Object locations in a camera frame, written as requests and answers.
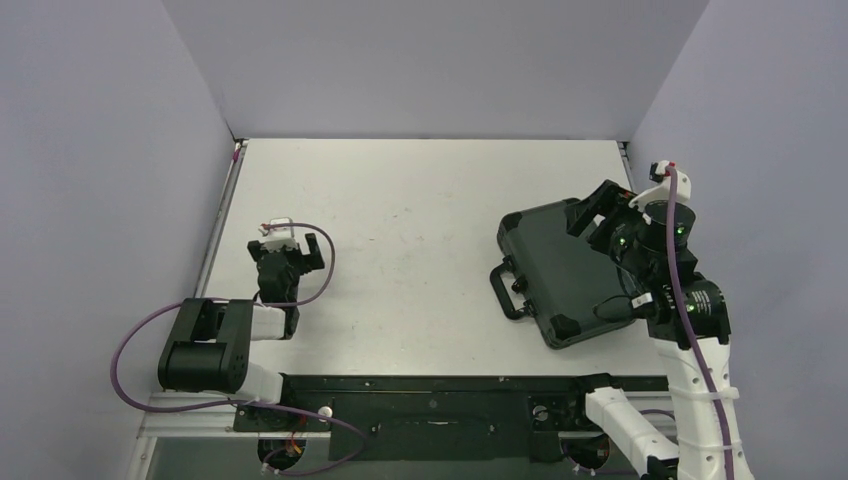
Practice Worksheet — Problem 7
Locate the black poker set case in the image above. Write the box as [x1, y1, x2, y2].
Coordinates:
[489, 198, 635, 350]

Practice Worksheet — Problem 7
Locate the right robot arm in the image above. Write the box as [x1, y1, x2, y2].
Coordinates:
[563, 178, 753, 479]

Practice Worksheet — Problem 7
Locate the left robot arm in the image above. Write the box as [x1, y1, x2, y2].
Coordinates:
[157, 224, 335, 430]

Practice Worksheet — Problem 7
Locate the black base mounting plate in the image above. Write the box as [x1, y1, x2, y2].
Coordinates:
[231, 374, 670, 464]

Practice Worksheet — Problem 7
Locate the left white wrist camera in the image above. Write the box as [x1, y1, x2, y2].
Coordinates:
[259, 217, 299, 251]

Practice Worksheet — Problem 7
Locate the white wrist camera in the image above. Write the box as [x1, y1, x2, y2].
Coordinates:
[628, 160, 692, 212]
[259, 217, 299, 251]

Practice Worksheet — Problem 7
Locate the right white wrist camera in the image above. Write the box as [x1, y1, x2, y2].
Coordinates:
[628, 160, 692, 212]

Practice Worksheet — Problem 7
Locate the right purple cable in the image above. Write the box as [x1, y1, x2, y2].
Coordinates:
[664, 165, 737, 480]

